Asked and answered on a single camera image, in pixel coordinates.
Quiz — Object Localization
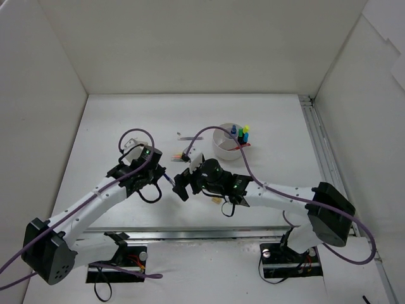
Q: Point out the blue ballpoint pen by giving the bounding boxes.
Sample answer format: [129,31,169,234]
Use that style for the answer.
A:
[163,174,175,187]

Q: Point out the green cap black highlighter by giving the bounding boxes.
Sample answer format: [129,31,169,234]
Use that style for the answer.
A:
[238,128,244,143]

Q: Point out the clear glue bottle blue cap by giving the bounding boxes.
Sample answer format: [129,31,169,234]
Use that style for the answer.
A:
[230,125,237,137]

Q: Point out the red ballpoint pen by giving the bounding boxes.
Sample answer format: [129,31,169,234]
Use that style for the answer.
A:
[228,143,251,151]

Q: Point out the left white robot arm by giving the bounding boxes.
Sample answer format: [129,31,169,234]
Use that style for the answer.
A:
[21,146,165,285]

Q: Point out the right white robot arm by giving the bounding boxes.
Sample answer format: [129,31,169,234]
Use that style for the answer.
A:
[173,158,355,261]

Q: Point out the small wooden clip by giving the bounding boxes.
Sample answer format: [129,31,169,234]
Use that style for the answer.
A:
[211,198,222,204]

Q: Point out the white round divided organizer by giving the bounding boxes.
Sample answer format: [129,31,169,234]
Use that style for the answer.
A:
[212,123,242,161]

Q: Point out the dark pen in clear sleeve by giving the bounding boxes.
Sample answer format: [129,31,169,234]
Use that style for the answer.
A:
[177,136,204,141]

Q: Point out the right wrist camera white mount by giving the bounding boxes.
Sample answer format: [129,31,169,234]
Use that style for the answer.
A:
[188,151,204,174]

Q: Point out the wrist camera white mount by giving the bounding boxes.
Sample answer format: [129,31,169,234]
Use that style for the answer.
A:
[120,138,148,164]
[188,151,204,174]

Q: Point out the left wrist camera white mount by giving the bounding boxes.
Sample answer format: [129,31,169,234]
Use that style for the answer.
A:
[120,138,148,164]

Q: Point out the aluminium frame rail front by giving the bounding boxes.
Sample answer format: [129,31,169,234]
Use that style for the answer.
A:
[79,225,289,241]

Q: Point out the aluminium frame rail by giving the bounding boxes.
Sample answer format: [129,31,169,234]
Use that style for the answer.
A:
[79,225,289,241]
[299,94,398,304]

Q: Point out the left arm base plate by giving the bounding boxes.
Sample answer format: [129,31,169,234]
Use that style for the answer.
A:
[85,244,147,284]

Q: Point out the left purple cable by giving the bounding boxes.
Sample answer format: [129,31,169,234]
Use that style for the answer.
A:
[0,128,164,291]

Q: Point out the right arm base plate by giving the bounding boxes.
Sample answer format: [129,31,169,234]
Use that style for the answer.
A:
[258,243,323,284]

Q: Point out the aluminium frame rail right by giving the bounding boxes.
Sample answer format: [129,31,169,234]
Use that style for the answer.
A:
[299,94,398,304]

